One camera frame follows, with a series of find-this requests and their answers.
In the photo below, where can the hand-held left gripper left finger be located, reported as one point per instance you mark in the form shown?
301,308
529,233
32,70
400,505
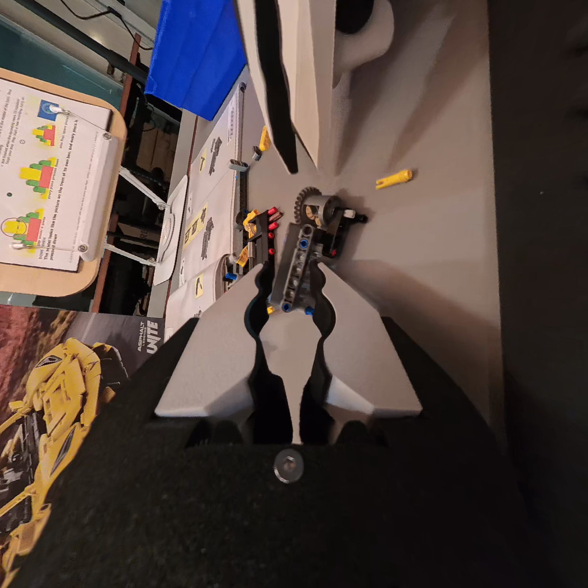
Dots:
206,367

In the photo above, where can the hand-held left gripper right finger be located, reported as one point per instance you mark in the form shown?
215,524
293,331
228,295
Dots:
367,367

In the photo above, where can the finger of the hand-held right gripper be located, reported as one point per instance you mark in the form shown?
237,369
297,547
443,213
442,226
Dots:
307,69
250,27

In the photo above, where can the grey lego gear assembly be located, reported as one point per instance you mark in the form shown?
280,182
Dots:
301,257

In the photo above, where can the dark grey lego elbow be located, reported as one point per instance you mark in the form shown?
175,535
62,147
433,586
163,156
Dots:
256,154

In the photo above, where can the yellow lego connector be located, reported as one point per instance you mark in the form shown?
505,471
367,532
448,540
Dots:
264,139

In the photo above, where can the yellow lego pin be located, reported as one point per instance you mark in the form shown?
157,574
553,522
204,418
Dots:
394,179

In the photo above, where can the long lego chassis assembly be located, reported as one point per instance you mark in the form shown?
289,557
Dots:
262,232

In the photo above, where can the yellow car lego set box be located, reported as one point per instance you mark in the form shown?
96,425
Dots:
55,367

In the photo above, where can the lego instruction booklet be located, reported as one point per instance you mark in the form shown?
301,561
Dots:
216,206

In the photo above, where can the blue plastic bin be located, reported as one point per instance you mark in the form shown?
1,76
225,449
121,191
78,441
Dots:
193,55

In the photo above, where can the wooden document stand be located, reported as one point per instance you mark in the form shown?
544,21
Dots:
46,282

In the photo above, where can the black perforated foam pad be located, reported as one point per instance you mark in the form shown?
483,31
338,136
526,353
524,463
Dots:
542,229

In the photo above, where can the printed instruction sheet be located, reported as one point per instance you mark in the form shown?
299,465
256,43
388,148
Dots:
46,183

